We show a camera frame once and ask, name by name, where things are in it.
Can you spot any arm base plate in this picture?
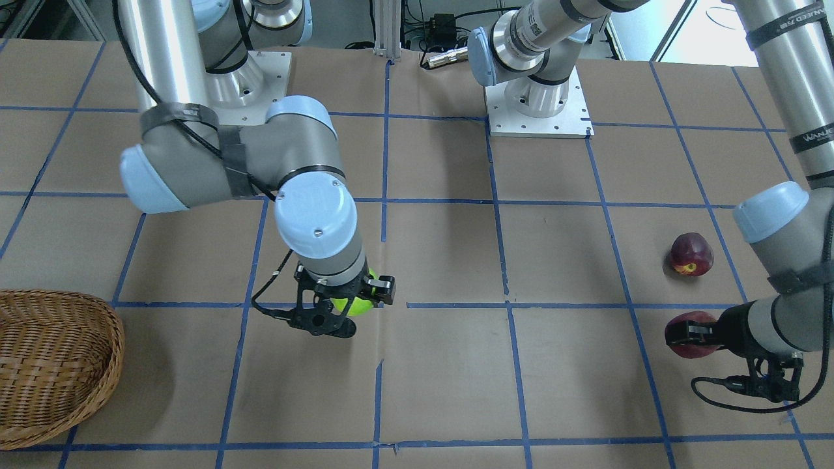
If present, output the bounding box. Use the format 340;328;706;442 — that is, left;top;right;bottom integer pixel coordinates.
483;68;595;139
205;51;292;126

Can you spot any dark red apple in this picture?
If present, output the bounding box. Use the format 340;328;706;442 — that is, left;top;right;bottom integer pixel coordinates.
669;232;714;277

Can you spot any aluminium frame post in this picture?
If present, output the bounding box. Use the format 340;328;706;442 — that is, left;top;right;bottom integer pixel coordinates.
371;0;402;63

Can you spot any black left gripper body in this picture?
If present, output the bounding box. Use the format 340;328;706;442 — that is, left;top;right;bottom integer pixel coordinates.
714;301;760;358

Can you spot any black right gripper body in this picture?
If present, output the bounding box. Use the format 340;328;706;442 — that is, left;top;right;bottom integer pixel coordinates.
295;262;370;304

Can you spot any silver cylinder connector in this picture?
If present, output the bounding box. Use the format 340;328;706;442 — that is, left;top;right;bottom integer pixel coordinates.
420;47;468;70

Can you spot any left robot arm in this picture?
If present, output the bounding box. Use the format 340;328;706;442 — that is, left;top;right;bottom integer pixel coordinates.
467;1;832;358

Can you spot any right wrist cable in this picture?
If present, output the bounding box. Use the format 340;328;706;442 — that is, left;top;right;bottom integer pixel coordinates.
112;0;300;321

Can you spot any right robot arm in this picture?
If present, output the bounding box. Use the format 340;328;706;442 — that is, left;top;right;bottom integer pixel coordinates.
112;1;395;305

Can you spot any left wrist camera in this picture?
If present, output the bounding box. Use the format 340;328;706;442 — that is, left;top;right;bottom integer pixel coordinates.
723;353;804;403

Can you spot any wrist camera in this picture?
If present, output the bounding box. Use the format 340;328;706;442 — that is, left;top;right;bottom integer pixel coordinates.
723;353;804;403
288;280;356;339

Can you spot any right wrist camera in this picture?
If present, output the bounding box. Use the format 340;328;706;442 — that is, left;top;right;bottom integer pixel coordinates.
288;280;356;339

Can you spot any green apple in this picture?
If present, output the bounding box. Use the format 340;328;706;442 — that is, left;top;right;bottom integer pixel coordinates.
330;268;379;317

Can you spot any wicker basket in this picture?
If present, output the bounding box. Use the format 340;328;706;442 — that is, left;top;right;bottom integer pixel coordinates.
1;290;126;450

